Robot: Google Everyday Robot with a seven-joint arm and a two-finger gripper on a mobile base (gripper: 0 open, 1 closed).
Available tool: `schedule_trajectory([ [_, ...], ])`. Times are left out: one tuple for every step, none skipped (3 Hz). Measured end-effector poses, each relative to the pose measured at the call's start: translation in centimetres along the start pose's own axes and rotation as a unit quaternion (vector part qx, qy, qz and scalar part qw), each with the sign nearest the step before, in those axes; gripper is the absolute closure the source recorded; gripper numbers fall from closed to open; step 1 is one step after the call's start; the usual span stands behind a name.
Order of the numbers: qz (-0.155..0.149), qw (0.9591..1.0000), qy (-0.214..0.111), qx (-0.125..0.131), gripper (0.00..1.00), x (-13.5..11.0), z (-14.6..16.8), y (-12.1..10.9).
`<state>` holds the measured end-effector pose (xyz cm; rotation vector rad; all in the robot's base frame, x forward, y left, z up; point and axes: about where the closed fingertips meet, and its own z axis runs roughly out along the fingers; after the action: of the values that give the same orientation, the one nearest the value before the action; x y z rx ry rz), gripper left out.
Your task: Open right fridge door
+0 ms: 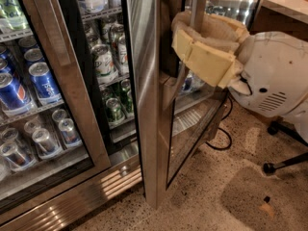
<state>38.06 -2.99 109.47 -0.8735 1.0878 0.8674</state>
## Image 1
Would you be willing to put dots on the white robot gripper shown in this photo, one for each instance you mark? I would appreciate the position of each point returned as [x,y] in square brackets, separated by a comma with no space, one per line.
[270,71]

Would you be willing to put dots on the fridge glass door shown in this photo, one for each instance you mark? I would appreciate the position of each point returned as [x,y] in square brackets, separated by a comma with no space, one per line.
[50,31]
[162,82]

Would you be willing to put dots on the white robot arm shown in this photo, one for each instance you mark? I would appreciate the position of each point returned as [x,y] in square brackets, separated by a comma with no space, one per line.
[301,119]

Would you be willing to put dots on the stainless fridge base grille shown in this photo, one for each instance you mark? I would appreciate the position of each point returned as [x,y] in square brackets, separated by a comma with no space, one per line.
[153,159]

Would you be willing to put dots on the wooden cabinet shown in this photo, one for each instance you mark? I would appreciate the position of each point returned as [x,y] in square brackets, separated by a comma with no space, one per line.
[269,20]

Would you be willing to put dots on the front 7up can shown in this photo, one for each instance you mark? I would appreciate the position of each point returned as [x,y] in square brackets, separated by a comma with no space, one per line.
[122,55]

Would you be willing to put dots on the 7up can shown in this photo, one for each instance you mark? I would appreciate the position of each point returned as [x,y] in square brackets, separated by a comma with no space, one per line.
[103,62]
[122,55]

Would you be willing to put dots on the green can lower shelf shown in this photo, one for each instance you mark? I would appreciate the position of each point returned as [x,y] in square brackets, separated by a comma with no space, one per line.
[127,96]

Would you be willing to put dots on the leftmost 7up can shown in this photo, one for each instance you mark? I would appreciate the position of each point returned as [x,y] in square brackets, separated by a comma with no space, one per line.
[103,62]

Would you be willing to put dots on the leftmost green can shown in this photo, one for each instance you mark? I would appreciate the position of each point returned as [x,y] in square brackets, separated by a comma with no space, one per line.
[115,114]

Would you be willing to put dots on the front blue pepsi can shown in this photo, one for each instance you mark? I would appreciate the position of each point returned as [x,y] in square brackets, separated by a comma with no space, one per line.
[45,85]

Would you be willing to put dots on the blue pepsi can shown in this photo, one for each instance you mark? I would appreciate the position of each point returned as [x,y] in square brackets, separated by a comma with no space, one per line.
[45,85]
[15,97]

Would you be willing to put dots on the silver can bottom left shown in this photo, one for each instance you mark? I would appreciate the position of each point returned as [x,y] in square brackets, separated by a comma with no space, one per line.
[47,145]

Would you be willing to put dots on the left blue pepsi can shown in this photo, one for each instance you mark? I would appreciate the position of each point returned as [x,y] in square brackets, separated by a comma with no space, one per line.
[15,97]

